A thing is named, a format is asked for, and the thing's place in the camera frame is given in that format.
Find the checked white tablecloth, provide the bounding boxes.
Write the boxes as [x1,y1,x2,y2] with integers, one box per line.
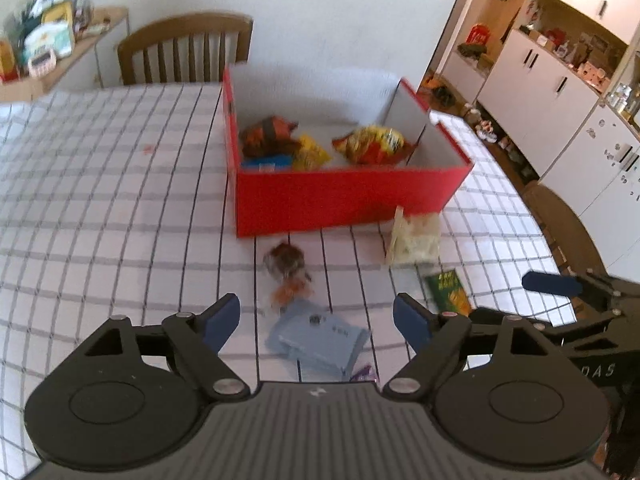
[0,82,581,466]

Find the yellow red snack bag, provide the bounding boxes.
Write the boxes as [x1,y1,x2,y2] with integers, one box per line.
[331,125,416,165]

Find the pale cracker packet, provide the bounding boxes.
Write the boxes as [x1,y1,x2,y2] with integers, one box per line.
[385,206,442,267]

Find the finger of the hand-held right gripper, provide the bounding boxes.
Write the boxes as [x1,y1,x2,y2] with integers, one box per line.
[470,306,563,342]
[521,270,640,312]

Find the yellow box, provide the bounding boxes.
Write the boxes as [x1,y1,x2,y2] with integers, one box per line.
[42,2,76,26]

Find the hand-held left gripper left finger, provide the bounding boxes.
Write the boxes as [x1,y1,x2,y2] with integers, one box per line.
[82,292,252,402]

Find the orange drink bottle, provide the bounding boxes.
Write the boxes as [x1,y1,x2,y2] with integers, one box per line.
[0,37,21,83]

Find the white wall cabinet unit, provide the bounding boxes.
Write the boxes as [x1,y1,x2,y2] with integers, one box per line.
[440,0,640,271]

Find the small dark brown snack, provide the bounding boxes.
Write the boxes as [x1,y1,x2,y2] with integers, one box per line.
[263,242,307,278]

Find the round-backed wooden chair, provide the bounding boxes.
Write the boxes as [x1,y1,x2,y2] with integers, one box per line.
[522,182,621,321]

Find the teal white tissue pack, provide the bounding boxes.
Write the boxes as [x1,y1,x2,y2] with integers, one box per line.
[22,25,76,61]

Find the orange gold candy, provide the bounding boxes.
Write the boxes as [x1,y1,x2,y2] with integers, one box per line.
[270,277,313,308]

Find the white kitchen timer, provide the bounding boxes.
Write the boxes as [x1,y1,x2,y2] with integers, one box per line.
[27,52,57,77]

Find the yellow candy packet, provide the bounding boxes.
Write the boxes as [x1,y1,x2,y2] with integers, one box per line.
[292,134,333,171]

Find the light blue packet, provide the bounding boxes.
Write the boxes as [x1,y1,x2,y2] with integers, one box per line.
[265,299,372,378]

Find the brown orange snack bag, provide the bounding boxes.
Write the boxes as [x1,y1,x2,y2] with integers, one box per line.
[240,116,300,158]

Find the red cardboard box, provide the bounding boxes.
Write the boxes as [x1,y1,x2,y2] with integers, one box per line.
[221,63,475,238]

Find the blue cookie packet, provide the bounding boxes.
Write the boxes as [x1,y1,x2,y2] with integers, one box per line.
[242,156,293,171]

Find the slatted wooden chair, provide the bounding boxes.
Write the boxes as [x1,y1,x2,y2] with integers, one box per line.
[117,11,254,86]

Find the green snack packet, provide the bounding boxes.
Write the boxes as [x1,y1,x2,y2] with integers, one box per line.
[424,269,471,317]

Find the light wooden side cabinet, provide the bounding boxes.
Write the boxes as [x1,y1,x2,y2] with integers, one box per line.
[0,6,131,103]

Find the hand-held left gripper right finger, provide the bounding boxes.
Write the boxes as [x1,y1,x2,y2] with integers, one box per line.
[382,292,566,402]

